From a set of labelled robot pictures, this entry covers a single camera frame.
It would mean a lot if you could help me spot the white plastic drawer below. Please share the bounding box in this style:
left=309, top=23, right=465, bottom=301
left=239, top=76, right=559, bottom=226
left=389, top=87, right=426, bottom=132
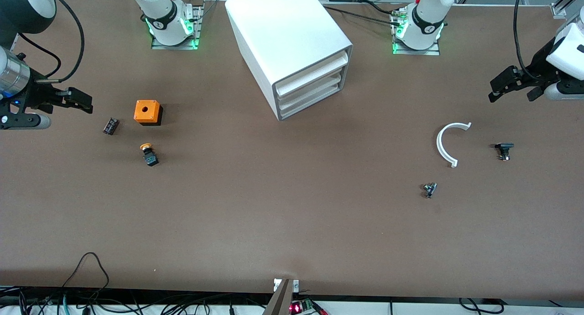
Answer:
left=275, top=50, right=350, bottom=97
left=279, top=83, right=344, bottom=121
left=277, top=71, right=348, bottom=109

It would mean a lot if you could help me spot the yellow push button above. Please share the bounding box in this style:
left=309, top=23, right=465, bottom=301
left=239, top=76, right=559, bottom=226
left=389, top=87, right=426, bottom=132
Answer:
left=140, top=142, right=160, bottom=167

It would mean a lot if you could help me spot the white drawer cabinet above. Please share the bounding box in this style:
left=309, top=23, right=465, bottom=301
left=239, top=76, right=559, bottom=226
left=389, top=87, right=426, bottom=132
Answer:
left=225, top=0, right=354, bottom=122

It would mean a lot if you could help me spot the black clamp part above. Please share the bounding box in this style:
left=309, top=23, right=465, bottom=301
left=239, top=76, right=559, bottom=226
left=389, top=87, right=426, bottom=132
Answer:
left=495, top=142, right=515, bottom=162

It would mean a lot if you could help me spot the orange box with hole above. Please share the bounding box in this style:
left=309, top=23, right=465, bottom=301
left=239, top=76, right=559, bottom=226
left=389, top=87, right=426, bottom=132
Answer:
left=134, top=100, right=164, bottom=126

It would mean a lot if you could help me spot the circuit board with red light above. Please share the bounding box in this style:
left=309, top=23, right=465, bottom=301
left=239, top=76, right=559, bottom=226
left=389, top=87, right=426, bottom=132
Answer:
left=289, top=299, right=328, bottom=315

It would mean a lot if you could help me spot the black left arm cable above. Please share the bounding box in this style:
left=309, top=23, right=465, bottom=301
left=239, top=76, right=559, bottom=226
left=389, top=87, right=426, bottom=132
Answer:
left=513, top=0, right=543, bottom=81

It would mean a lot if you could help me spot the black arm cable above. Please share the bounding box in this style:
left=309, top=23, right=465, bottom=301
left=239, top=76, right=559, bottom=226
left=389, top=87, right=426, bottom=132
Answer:
left=513, top=0, right=543, bottom=81
left=17, top=0, right=86, bottom=84

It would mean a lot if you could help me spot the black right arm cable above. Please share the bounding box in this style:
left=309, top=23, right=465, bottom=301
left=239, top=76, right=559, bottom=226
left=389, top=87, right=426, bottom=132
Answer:
left=17, top=0, right=86, bottom=84

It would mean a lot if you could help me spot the aluminium frame profile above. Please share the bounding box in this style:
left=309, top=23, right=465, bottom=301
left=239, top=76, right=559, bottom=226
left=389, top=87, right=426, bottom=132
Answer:
left=551, top=0, right=584, bottom=20

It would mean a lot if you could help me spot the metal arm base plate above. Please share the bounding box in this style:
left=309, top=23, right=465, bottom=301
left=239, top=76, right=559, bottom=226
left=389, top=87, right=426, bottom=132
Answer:
left=391, top=7, right=441, bottom=57
left=151, top=4, right=204, bottom=50

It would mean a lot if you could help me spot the white curved plastic bracket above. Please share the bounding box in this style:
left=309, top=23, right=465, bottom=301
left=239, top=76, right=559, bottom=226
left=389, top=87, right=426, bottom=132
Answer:
left=436, top=122, right=473, bottom=168

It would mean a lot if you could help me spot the thin black looped cable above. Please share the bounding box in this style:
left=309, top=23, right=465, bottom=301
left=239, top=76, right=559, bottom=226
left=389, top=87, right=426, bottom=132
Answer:
left=61, top=252, right=110, bottom=292

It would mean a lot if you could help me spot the black cable on table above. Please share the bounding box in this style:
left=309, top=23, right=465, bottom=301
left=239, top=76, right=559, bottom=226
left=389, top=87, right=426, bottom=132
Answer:
left=322, top=0, right=404, bottom=28

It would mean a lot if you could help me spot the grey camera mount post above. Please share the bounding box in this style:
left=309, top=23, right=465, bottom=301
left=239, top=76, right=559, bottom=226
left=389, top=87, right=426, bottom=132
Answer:
left=262, top=278, right=300, bottom=315

